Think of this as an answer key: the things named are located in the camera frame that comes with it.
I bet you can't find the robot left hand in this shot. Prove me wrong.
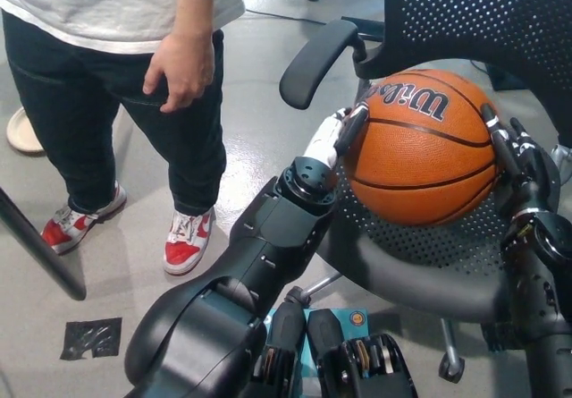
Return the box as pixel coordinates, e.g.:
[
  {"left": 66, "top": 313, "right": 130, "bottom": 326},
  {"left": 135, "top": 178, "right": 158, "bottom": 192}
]
[{"left": 303, "top": 102, "right": 371, "bottom": 171}]

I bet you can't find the person's left hand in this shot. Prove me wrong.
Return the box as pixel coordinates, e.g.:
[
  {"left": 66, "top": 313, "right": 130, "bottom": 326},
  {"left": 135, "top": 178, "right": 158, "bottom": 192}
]
[{"left": 142, "top": 30, "right": 215, "bottom": 114}]

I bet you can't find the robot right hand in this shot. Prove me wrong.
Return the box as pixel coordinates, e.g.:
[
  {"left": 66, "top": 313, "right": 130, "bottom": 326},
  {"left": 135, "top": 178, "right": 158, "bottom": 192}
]
[{"left": 480, "top": 102, "right": 562, "bottom": 218}]

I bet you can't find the orange Wilson basketball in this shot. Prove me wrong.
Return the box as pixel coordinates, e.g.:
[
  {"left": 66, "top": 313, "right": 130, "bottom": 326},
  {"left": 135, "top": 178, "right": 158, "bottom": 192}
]
[{"left": 347, "top": 69, "right": 501, "bottom": 227}]

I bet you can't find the person in grey shirt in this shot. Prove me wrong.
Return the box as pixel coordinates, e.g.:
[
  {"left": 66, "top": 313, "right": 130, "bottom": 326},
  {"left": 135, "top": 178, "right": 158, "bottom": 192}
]
[{"left": 0, "top": 0, "right": 247, "bottom": 216}]

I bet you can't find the black perforated office chair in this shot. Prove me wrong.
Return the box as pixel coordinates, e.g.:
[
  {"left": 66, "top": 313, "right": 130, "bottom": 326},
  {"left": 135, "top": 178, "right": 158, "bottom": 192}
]
[{"left": 279, "top": 0, "right": 572, "bottom": 384}]

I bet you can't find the person's left red white sneaker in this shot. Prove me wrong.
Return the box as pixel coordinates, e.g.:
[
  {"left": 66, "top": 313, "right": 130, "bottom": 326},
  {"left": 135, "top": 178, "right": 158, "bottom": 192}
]
[{"left": 163, "top": 207, "right": 217, "bottom": 277}]

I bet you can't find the black box on floor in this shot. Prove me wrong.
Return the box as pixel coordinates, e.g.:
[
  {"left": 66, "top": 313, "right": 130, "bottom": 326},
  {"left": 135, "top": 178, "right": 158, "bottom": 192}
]
[{"left": 484, "top": 60, "right": 533, "bottom": 90}]

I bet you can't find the black tape patch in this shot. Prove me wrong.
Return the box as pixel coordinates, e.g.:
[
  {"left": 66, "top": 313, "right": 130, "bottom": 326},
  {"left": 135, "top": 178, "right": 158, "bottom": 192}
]
[
  {"left": 480, "top": 321, "right": 528, "bottom": 354},
  {"left": 60, "top": 317, "right": 123, "bottom": 361}
]

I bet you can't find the white round disc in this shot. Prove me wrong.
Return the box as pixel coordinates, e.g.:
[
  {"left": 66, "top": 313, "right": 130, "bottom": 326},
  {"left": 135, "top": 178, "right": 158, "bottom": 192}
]
[{"left": 5, "top": 106, "right": 46, "bottom": 153}]

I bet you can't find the teal cardboard box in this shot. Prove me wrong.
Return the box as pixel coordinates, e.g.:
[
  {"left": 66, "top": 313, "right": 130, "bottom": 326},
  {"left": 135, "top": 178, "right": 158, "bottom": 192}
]
[{"left": 263, "top": 307, "right": 370, "bottom": 377}]

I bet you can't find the black slanted pole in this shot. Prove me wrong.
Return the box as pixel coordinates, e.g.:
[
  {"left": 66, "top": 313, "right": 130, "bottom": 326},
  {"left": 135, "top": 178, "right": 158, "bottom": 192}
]
[{"left": 0, "top": 187, "right": 88, "bottom": 301}]

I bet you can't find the black floor cable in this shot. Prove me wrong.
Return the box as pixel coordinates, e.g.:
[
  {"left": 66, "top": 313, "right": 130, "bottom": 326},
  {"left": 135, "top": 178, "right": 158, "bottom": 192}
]
[{"left": 244, "top": 8, "right": 327, "bottom": 26}]

